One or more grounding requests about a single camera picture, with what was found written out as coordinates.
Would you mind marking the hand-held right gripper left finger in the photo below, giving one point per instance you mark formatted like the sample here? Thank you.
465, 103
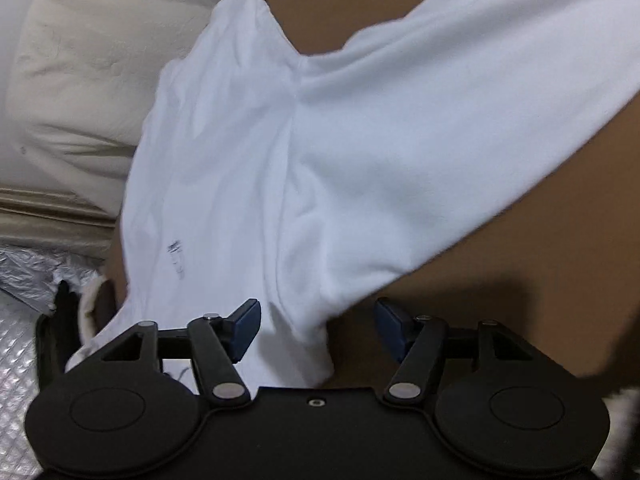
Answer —
247, 332

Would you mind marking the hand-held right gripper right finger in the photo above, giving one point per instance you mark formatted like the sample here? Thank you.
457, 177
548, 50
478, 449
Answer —
390, 330

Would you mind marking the white garment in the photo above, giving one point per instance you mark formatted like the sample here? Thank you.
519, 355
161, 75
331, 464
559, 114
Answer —
375, 135

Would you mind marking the cream folded garment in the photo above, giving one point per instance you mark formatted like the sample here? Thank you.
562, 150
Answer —
87, 310

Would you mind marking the silver plastic sheet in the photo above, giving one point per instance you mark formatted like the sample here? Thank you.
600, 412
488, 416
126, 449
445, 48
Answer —
35, 275

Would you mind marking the silver quilted insulation sheet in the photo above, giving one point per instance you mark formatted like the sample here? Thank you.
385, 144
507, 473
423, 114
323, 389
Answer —
20, 360

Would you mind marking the black and white cloth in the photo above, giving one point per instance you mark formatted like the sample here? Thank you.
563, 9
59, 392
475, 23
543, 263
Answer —
622, 405

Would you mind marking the cream draped cloth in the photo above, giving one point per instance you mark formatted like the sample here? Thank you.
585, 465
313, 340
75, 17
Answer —
90, 60

